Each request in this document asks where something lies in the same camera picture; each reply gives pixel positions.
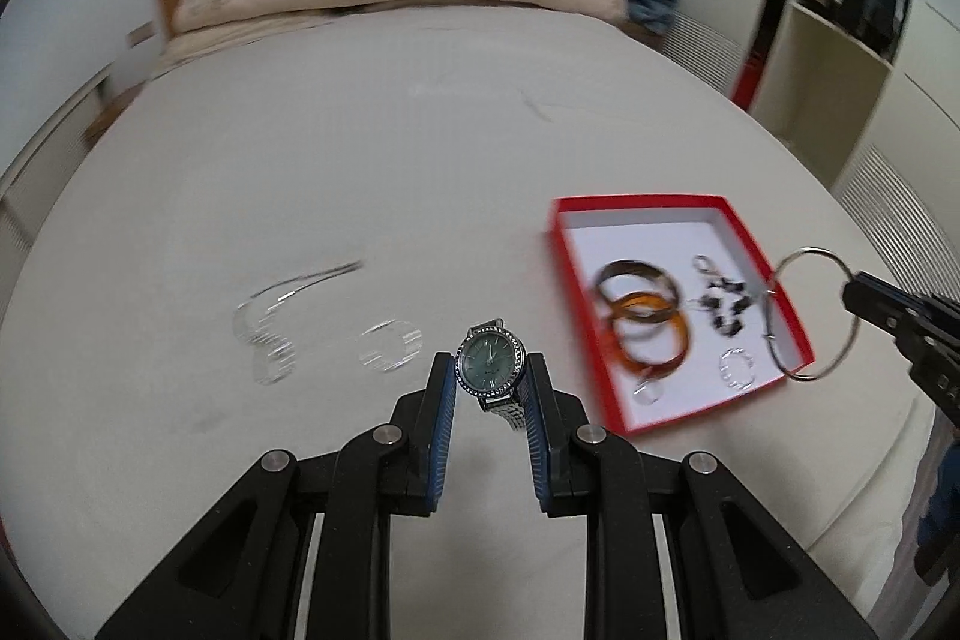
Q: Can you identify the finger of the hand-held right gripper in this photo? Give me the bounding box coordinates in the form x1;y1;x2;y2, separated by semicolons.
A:
855;271;960;330
842;284;960;423

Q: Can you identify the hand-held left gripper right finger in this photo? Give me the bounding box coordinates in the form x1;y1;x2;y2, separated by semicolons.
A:
523;351;882;640

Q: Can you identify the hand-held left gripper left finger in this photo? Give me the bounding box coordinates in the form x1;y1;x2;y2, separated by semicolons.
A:
94;351;460;640

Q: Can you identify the silver wristwatch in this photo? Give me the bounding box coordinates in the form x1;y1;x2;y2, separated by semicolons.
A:
455;319;530;435

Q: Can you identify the thin silver bangle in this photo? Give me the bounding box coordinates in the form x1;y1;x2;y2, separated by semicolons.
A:
761;246;861;382

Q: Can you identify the amber bangle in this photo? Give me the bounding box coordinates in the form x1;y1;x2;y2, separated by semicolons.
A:
607;291;691;378

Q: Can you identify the dark brown bangle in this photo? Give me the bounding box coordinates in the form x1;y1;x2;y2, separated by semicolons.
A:
596;260;683;326

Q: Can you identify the beaded bracelet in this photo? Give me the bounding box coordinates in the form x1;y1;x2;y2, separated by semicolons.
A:
691;254;755;337

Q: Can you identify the red shallow box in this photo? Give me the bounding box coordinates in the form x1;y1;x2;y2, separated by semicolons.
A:
551;195;816;437

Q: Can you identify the white louvered cabinet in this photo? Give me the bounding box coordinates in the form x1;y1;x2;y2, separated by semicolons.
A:
832;145;960;281

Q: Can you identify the dark blue clothing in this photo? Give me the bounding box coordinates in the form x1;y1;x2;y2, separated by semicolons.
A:
915;419;960;585

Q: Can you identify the open white shelf unit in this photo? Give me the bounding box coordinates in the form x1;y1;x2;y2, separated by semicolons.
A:
750;0;960;206

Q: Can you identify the red object by wardrobe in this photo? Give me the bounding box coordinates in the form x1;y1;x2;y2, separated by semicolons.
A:
731;62;762;109

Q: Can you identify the beige pillow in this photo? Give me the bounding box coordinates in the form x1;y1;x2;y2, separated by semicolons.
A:
161;14;331;64

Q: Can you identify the low white cabinet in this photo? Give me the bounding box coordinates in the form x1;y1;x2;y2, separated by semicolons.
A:
0;62;113;251

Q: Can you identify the silver chain necklace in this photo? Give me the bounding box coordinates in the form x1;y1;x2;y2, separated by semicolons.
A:
235;260;366;387

